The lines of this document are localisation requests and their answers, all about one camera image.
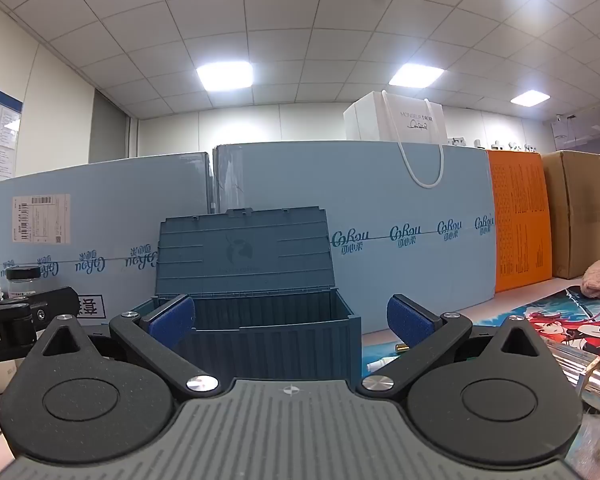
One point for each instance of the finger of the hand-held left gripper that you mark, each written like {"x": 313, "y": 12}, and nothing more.
{"x": 55, "y": 307}

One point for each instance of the brown cardboard box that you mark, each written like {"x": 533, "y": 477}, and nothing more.
{"x": 575, "y": 210}

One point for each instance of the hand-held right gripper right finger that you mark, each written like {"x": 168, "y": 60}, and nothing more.
{"x": 405, "y": 317}

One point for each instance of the ceiling light panel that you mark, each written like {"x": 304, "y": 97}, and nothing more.
{"x": 225, "y": 76}
{"x": 530, "y": 97}
{"x": 415, "y": 77}

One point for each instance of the small white tube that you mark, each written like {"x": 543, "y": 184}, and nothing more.
{"x": 380, "y": 366}

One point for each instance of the printed cartoon mat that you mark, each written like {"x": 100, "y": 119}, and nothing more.
{"x": 530, "y": 310}

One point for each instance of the glass jar with black lid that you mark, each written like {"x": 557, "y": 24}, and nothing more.
{"x": 24, "y": 284}

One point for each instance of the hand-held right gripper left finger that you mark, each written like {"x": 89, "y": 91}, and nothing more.
{"x": 172, "y": 317}

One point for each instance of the orange box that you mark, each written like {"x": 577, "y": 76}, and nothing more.
{"x": 522, "y": 220}

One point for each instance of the blue plastic storage box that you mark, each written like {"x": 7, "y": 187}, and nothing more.
{"x": 260, "y": 320}

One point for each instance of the white paper shopping bag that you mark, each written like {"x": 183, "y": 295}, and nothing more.
{"x": 395, "y": 117}

